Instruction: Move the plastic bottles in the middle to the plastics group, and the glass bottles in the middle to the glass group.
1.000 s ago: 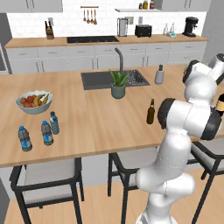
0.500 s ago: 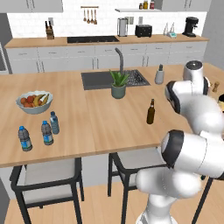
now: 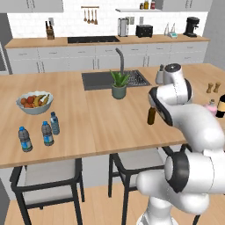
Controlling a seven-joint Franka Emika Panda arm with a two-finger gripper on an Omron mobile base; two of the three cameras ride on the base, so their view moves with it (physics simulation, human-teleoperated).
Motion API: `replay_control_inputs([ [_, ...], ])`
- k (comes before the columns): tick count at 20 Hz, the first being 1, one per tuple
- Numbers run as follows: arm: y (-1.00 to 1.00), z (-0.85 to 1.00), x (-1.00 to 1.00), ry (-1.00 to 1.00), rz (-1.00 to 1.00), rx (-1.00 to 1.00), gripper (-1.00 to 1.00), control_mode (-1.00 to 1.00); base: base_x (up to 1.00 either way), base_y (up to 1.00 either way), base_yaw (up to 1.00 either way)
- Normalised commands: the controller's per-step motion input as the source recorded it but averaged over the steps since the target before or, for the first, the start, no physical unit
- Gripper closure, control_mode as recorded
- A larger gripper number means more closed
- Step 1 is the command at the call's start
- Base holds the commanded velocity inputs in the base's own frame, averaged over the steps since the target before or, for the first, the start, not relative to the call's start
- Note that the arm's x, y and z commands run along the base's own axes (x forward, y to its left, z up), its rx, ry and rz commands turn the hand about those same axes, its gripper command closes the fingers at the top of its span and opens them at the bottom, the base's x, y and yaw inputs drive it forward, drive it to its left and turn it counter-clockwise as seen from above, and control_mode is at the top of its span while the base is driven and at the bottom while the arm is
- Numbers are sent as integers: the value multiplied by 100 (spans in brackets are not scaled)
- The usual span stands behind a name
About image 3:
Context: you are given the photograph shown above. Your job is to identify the white wall shelf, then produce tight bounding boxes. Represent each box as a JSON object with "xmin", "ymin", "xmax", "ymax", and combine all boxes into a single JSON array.
[{"xmin": 114, "ymin": 8, "xmax": 163, "ymax": 13}]

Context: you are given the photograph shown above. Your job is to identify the dark glass bottle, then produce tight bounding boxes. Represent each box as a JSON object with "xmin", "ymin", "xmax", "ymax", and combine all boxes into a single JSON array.
[{"xmin": 215, "ymin": 93, "xmax": 225, "ymax": 119}]

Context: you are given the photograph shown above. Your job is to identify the black hob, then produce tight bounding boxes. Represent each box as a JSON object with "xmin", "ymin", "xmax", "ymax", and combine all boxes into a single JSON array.
[{"xmin": 67, "ymin": 35, "xmax": 121, "ymax": 45}]

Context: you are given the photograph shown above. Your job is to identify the brown glass bottle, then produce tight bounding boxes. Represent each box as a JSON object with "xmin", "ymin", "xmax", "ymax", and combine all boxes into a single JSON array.
[{"xmin": 147, "ymin": 105, "xmax": 157, "ymax": 126}]

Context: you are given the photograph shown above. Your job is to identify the dark grey sink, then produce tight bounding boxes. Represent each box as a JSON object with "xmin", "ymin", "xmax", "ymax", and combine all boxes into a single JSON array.
[{"xmin": 81, "ymin": 69, "xmax": 152, "ymax": 91}]

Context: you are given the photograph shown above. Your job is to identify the teal dish rack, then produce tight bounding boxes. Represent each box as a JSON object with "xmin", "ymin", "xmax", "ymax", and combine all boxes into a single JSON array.
[{"xmin": 164, "ymin": 22, "xmax": 178, "ymax": 40}]

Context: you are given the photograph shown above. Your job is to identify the wooden knife block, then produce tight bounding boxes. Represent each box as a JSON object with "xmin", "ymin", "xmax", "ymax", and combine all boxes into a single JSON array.
[{"xmin": 44, "ymin": 20, "xmax": 56, "ymax": 40}]

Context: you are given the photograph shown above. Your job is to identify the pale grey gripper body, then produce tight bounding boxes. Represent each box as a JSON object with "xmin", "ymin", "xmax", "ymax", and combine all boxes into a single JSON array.
[{"xmin": 155, "ymin": 69, "xmax": 165, "ymax": 85}]

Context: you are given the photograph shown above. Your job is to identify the yellow banana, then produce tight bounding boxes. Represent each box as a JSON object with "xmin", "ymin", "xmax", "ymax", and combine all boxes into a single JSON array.
[
  {"xmin": 40, "ymin": 93, "xmax": 51, "ymax": 106},
  {"xmin": 33, "ymin": 94, "xmax": 45, "ymax": 108}
]

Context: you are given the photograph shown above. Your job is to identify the black coffee machine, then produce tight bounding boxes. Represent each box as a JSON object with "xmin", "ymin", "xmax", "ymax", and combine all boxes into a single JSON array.
[{"xmin": 183, "ymin": 16, "xmax": 201, "ymax": 38}]

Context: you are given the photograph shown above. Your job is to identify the black stool with grey seat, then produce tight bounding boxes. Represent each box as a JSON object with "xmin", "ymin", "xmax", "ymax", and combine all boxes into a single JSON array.
[
  {"xmin": 107, "ymin": 145, "xmax": 203, "ymax": 225},
  {"xmin": 9, "ymin": 157, "xmax": 86, "ymax": 225}
]

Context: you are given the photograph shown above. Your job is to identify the black toaster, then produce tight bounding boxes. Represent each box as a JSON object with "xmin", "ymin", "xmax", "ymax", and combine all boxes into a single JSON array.
[{"xmin": 135, "ymin": 24, "xmax": 154, "ymax": 39}]

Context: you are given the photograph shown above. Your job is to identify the green potted plant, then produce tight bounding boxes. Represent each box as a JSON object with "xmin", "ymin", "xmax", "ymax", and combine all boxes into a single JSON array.
[{"xmin": 109, "ymin": 69, "xmax": 131, "ymax": 100}]

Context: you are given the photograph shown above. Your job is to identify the grey fruit bowl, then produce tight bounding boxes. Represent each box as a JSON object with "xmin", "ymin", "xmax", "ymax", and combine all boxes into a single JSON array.
[{"xmin": 16, "ymin": 91, "xmax": 54, "ymax": 116}]

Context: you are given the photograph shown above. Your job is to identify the clear plastic water bottle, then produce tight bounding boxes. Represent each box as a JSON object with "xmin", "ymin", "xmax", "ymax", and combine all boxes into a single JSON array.
[
  {"xmin": 49, "ymin": 111, "xmax": 61, "ymax": 135},
  {"xmin": 40, "ymin": 120, "xmax": 55, "ymax": 147},
  {"xmin": 18, "ymin": 126, "xmax": 33, "ymax": 153}
]

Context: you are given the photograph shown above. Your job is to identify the grey base cupboards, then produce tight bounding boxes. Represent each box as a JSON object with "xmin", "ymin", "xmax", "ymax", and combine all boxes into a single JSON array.
[{"xmin": 5, "ymin": 40, "xmax": 209, "ymax": 75}]

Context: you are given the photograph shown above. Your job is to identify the grey oven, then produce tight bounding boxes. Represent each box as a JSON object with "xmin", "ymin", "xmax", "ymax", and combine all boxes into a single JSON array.
[{"xmin": 0, "ymin": 40, "xmax": 13, "ymax": 76}]

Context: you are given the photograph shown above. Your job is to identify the grey tap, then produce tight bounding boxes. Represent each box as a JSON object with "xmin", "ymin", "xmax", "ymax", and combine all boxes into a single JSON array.
[{"xmin": 114, "ymin": 47, "xmax": 126, "ymax": 77}]

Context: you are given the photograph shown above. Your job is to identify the pink glass bottle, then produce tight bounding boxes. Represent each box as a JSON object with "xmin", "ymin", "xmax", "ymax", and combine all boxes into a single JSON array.
[{"xmin": 205, "ymin": 98, "xmax": 219, "ymax": 117}]

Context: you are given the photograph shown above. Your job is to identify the grey wall cupboards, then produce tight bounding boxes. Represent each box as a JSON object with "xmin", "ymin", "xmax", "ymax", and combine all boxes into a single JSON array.
[
  {"xmin": 155, "ymin": 0, "xmax": 214, "ymax": 12},
  {"xmin": 0, "ymin": 0, "xmax": 64, "ymax": 14}
]

